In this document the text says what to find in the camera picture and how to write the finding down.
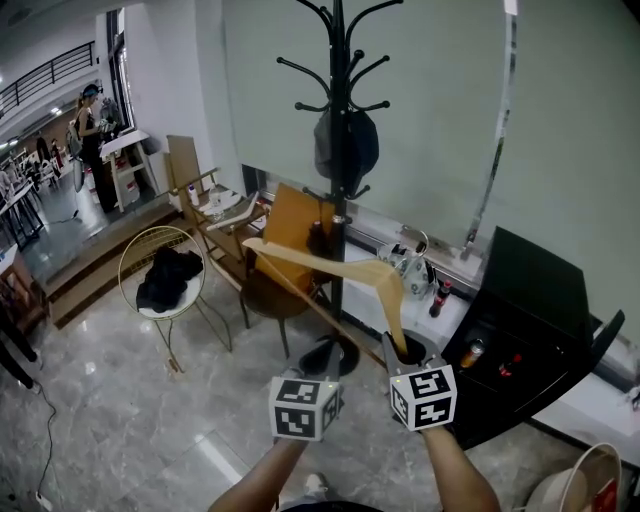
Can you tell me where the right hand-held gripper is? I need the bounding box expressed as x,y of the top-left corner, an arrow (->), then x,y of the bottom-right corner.
381,329 -> 459,433

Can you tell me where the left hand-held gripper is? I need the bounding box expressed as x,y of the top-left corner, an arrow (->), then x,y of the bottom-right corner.
268,342 -> 347,442

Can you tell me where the person's right forearm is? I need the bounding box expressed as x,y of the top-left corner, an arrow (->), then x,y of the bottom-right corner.
422,424 -> 502,512

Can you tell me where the person's left forearm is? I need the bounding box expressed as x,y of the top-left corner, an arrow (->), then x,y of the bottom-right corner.
207,435 -> 307,512

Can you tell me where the cola bottle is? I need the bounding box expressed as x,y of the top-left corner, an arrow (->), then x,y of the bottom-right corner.
428,279 -> 454,319

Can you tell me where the orange drink can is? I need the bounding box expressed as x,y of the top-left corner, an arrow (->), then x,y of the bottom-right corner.
459,338 -> 486,370

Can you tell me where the floral fabric bag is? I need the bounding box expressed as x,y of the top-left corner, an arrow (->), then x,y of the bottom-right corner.
377,242 -> 439,302

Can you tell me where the brown round chair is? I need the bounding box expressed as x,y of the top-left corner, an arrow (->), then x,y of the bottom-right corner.
239,272 -> 346,359

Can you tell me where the small brown hanging bag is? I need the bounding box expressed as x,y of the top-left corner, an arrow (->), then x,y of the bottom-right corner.
306,218 -> 335,257

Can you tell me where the person's shoe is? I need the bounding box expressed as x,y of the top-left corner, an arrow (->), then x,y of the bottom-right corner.
303,472 -> 330,502

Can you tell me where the black open case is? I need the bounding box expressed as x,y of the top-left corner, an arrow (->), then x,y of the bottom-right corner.
442,225 -> 627,451

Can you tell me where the person's black patterned shirt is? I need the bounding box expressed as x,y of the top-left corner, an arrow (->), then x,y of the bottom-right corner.
279,499 -> 384,512

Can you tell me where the wooden side table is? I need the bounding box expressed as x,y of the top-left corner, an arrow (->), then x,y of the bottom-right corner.
167,167 -> 272,289

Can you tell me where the black garment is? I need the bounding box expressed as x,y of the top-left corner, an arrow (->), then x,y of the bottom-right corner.
135,245 -> 205,315

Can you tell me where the black coat rack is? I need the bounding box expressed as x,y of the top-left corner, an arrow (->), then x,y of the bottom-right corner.
276,0 -> 404,376

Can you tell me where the dark blue cap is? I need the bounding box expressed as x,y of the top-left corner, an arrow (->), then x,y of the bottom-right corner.
347,108 -> 380,197

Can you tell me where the white bucket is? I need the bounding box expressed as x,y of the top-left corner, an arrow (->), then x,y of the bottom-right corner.
524,442 -> 624,512

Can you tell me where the grey cap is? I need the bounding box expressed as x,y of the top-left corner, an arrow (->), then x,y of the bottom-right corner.
313,108 -> 335,177

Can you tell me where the cardboard sheet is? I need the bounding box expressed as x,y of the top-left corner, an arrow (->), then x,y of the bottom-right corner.
166,134 -> 204,197

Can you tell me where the wooden step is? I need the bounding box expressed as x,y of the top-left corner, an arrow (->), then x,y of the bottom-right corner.
44,199 -> 197,330

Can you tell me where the grey roller blind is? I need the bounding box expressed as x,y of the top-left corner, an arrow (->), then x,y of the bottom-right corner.
487,0 -> 640,329
222,0 -> 509,244

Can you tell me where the white table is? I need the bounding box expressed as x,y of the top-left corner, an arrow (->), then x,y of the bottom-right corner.
98,128 -> 161,215

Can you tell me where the wooden cabinet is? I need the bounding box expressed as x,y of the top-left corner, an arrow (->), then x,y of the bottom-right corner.
0,244 -> 50,332

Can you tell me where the black railing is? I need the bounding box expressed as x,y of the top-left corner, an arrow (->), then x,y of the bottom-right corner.
0,41 -> 96,119

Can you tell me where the gold wire chair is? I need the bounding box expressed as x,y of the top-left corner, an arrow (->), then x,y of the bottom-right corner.
117,225 -> 234,374

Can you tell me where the black floor cable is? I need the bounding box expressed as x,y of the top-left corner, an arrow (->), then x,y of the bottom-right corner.
33,379 -> 57,501

